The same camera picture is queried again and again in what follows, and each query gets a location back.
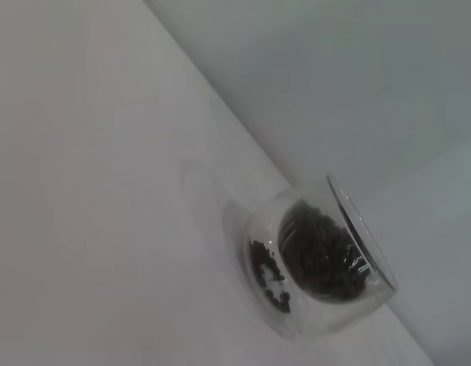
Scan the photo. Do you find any coffee beans heap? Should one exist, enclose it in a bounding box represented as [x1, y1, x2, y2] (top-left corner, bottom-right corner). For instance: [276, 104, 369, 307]
[245, 200, 370, 314]

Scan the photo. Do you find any double-wall glass cup with handle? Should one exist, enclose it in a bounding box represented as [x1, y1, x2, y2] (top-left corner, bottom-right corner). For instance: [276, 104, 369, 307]
[178, 159, 399, 341]

